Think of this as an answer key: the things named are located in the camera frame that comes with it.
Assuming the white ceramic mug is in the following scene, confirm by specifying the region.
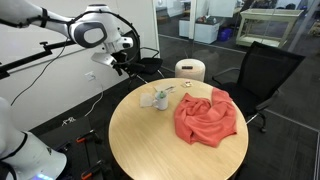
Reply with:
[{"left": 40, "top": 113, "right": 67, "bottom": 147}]
[{"left": 152, "top": 90, "right": 170, "bottom": 111}]

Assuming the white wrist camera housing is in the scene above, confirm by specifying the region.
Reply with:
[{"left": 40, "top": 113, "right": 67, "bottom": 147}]
[{"left": 91, "top": 52, "right": 116, "bottom": 68}]

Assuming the blue storage bin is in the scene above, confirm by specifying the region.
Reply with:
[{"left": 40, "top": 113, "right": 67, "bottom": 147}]
[{"left": 218, "top": 27, "right": 234, "bottom": 43}]

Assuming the black mesh office chair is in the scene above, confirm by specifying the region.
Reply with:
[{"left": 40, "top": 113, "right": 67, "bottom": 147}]
[
  {"left": 126, "top": 29, "right": 164, "bottom": 91},
  {"left": 212, "top": 41, "right": 306, "bottom": 134}
]

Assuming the white knitted pouf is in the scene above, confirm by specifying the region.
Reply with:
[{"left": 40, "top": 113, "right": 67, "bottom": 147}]
[{"left": 174, "top": 58, "right": 206, "bottom": 83}]

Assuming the light wooden shelf frame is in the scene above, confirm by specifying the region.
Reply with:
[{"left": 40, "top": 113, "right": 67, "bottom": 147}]
[{"left": 235, "top": 8, "right": 305, "bottom": 49}]

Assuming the orange black clamp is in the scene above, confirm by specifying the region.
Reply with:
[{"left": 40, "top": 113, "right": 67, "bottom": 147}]
[
  {"left": 75, "top": 129, "right": 103, "bottom": 145},
  {"left": 80, "top": 159, "right": 111, "bottom": 180}
]

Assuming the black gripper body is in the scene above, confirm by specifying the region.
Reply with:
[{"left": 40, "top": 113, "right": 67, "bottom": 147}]
[{"left": 111, "top": 50, "right": 134, "bottom": 68}]

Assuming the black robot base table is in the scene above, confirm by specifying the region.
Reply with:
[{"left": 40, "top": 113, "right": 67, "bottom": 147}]
[{"left": 36, "top": 115, "right": 114, "bottom": 180}]

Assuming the thin black hanging cable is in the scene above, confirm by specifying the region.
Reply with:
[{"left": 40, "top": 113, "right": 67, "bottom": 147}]
[{"left": 10, "top": 39, "right": 68, "bottom": 107}]

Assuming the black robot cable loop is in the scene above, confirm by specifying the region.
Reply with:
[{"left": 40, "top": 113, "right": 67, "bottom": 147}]
[{"left": 66, "top": 9, "right": 141, "bottom": 68}]

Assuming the small printed card packet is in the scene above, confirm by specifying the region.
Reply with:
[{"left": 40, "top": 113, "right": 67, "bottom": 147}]
[{"left": 180, "top": 79, "right": 194, "bottom": 89}]

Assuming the crumpled red cloth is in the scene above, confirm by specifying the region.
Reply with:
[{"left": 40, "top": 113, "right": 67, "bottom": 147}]
[{"left": 173, "top": 87, "right": 238, "bottom": 148}]

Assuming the white power cable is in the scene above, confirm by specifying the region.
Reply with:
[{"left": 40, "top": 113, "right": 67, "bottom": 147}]
[{"left": 84, "top": 79, "right": 105, "bottom": 118}]

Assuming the white cabinet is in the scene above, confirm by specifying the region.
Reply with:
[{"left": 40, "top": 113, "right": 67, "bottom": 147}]
[{"left": 178, "top": 16, "right": 221, "bottom": 45}]

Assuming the white wall outlet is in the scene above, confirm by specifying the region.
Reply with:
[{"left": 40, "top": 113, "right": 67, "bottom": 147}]
[{"left": 84, "top": 70, "right": 97, "bottom": 82}]

